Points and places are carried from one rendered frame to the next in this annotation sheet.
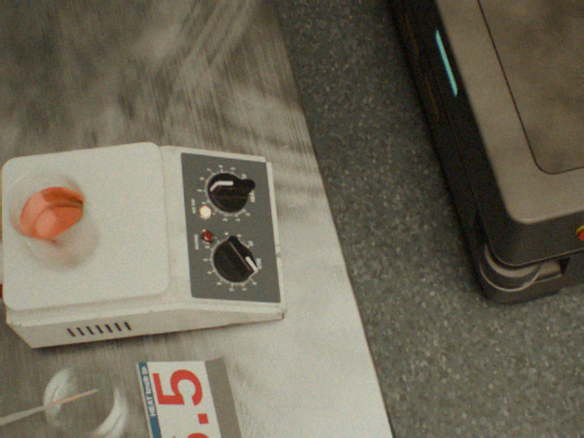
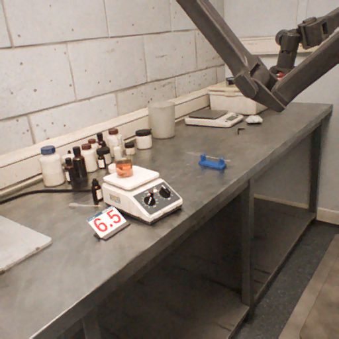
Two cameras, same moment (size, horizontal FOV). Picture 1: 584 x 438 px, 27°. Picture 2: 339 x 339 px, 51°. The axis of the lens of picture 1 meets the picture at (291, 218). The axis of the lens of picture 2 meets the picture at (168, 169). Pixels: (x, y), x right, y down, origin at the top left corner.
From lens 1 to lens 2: 77 cm
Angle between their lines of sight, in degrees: 54
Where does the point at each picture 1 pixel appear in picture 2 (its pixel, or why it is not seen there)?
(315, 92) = (277, 324)
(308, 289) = (161, 224)
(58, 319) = (108, 188)
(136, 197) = (144, 176)
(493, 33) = (318, 297)
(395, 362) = not seen: outside the picture
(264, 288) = (149, 210)
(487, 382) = not seen: outside the picture
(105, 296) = (118, 183)
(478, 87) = (300, 306)
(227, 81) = (195, 193)
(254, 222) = (163, 201)
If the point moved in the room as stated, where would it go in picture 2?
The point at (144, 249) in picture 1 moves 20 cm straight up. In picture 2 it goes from (134, 181) to (124, 108)
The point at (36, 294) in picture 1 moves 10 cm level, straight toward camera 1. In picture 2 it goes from (109, 178) to (96, 193)
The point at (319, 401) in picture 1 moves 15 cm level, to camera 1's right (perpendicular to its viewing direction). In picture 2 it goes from (135, 239) to (183, 261)
